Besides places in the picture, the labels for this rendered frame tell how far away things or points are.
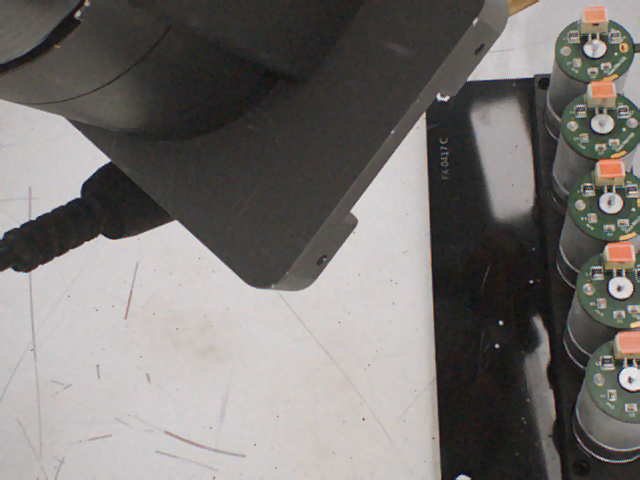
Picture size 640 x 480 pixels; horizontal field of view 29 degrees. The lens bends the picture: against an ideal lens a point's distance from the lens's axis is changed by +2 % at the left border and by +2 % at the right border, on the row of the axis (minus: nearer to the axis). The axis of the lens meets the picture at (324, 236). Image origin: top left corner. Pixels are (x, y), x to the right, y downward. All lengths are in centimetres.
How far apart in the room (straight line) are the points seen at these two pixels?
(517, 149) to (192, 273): 13
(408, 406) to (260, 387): 5
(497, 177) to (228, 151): 24
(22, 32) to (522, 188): 30
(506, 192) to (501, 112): 3
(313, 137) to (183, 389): 24
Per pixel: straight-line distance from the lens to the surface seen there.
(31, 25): 16
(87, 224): 25
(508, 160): 45
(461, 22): 20
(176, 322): 44
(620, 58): 41
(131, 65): 18
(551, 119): 44
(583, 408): 38
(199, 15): 18
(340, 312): 44
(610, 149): 40
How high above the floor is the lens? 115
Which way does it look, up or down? 64 degrees down
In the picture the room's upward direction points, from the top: 10 degrees counter-clockwise
